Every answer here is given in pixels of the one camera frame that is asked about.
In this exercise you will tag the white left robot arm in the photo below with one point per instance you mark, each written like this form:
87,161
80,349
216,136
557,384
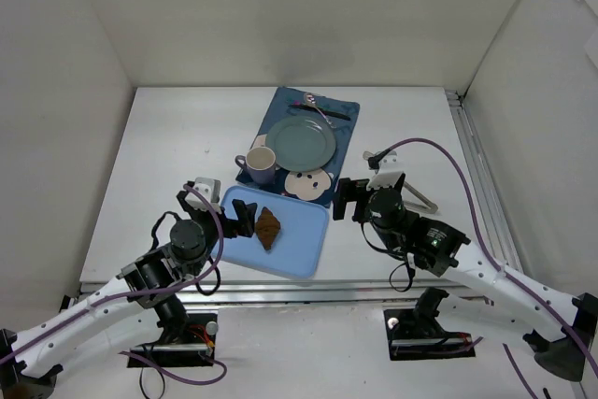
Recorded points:
136,307

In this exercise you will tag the silver metal tongs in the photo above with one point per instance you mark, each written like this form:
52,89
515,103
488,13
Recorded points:
423,203

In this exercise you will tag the silver metal spoon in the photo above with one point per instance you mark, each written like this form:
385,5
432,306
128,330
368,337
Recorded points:
310,101

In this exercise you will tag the lavender ceramic mug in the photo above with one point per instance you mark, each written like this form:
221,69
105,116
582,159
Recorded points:
259,163

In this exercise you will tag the teal green ceramic plate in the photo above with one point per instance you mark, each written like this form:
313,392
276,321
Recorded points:
301,143

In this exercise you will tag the light blue plastic tray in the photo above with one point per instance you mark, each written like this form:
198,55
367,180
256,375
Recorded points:
296,250

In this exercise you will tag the black handled knife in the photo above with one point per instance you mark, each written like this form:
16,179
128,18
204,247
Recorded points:
333,114

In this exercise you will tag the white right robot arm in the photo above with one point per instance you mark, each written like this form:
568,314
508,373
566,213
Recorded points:
561,327

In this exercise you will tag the aluminium right side rail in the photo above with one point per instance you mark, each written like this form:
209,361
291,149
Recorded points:
499,238

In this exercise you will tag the dark blue bear placemat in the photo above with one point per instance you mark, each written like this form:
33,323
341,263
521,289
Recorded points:
316,186

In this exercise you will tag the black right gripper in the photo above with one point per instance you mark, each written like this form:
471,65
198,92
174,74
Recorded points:
357,198

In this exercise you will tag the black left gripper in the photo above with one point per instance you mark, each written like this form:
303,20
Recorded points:
229,224

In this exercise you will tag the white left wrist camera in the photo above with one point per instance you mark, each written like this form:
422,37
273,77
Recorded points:
196,193

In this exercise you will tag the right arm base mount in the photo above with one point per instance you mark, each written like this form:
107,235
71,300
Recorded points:
409,339

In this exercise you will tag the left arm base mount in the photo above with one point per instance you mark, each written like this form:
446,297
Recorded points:
195,346

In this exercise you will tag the aluminium table edge rail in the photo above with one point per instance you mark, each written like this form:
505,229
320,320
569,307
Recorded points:
285,293

